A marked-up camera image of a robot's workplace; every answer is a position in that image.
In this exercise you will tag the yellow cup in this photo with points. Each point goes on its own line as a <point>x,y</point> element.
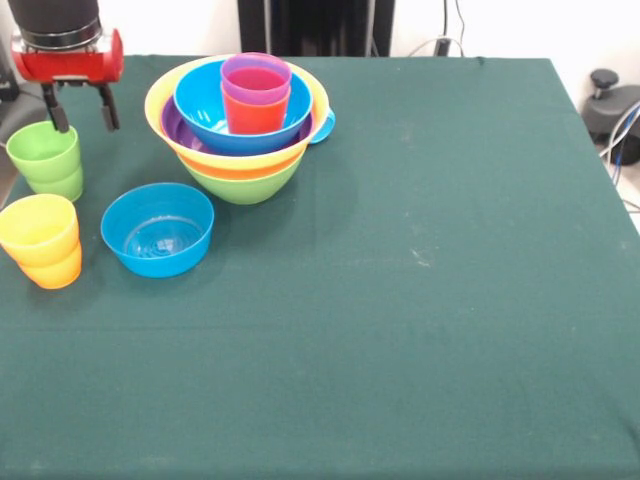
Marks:
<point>37,247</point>

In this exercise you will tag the purple bowl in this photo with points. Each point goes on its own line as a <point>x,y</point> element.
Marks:
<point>172,130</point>

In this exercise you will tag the green cup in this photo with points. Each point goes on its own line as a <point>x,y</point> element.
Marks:
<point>62,190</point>
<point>42,162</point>

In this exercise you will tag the black plug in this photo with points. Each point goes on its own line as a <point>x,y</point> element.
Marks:
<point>441,46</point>

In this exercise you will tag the purple cup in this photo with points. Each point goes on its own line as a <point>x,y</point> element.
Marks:
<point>255,95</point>

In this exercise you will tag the orange cup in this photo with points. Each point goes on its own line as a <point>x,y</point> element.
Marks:
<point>52,277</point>

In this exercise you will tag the green bowl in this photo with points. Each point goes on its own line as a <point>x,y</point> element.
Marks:
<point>240,187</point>

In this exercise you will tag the small blue bowl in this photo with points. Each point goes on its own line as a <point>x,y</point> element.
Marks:
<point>157,262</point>

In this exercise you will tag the dark equipment box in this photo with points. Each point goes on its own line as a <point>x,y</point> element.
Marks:
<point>6,82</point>

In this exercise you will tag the red-orange cup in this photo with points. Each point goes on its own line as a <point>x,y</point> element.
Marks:
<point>255,120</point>

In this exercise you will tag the yellow bowl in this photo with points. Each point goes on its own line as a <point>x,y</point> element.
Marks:
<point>160,95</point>

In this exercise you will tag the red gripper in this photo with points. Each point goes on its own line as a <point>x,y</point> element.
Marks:
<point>70,65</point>

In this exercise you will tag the blue cup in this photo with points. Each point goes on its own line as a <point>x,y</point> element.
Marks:
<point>324,127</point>

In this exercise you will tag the large blue bowl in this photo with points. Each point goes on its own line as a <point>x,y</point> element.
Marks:
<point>195,105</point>

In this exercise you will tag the dark green table cloth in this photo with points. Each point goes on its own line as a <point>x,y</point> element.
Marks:
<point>320,375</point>

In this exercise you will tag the black stand with knob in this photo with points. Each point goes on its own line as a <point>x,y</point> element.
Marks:
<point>605,80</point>

